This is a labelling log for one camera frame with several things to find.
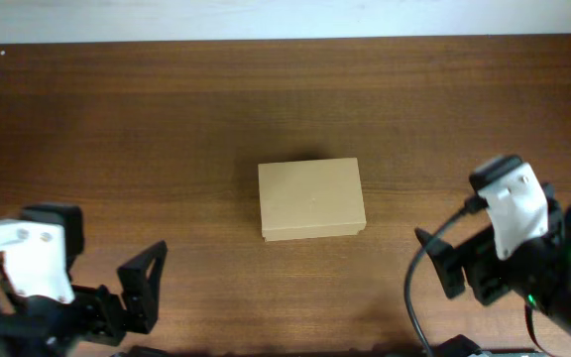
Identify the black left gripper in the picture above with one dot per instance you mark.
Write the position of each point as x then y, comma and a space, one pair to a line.
105, 314

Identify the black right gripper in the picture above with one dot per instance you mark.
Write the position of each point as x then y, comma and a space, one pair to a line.
464, 265

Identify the brown cardboard box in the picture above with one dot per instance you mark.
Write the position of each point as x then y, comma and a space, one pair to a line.
311, 199

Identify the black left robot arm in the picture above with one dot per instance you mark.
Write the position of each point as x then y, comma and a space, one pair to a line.
51, 315

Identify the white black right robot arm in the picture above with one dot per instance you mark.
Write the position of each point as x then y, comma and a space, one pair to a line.
464, 231

